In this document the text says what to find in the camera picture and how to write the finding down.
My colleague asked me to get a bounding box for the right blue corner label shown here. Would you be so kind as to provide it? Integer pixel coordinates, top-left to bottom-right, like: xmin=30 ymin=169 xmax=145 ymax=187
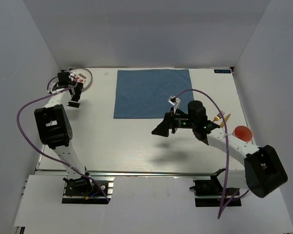
xmin=214 ymin=69 xmax=231 ymax=74

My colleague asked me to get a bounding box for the red plastic cup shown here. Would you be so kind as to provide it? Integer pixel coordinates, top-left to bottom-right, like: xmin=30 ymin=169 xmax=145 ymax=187
xmin=232 ymin=125 xmax=253 ymax=142

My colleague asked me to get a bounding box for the gold knife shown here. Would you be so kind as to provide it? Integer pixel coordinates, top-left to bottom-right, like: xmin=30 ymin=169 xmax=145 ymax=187
xmin=220 ymin=114 xmax=231 ymax=128

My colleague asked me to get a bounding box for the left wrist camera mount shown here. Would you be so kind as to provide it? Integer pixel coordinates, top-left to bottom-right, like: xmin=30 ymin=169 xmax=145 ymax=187
xmin=48 ymin=82 xmax=58 ymax=94

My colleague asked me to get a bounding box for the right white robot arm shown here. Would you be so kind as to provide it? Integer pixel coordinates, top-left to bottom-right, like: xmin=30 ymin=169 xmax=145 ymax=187
xmin=151 ymin=100 xmax=288 ymax=198

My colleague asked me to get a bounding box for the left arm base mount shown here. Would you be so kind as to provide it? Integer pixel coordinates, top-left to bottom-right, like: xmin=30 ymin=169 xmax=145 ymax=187
xmin=62 ymin=183 xmax=109 ymax=205

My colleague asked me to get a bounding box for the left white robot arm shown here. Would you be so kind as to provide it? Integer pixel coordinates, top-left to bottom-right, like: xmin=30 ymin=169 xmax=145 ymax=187
xmin=34 ymin=71 xmax=93 ymax=195

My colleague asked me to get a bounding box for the aluminium table edge rail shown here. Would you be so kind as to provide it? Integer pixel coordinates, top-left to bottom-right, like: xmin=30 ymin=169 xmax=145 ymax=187
xmin=35 ymin=169 xmax=246 ymax=177

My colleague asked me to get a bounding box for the blue cloth napkin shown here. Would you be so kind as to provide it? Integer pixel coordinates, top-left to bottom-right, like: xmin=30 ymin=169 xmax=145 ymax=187
xmin=114 ymin=69 xmax=192 ymax=119

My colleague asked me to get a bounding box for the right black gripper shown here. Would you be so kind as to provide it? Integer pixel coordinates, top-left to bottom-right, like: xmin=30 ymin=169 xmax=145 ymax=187
xmin=152 ymin=107 xmax=197 ymax=137

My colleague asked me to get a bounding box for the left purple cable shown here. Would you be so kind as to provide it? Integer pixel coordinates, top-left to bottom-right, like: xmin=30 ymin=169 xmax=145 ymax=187
xmin=16 ymin=68 xmax=111 ymax=203

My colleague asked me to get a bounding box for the white printed plate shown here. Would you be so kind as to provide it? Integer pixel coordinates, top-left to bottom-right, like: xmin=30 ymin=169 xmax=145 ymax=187
xmin=68 ymin=68 xmax=93 ymax=91

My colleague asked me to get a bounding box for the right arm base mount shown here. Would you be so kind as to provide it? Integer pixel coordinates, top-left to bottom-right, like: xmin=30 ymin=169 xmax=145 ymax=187
xmin=189 ymin=180 xmax=242 ymax=208

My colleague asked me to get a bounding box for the gold fork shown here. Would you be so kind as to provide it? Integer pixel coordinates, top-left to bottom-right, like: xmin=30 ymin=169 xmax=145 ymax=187
xmin=213 ymin=111 xmax=225 ymax=122

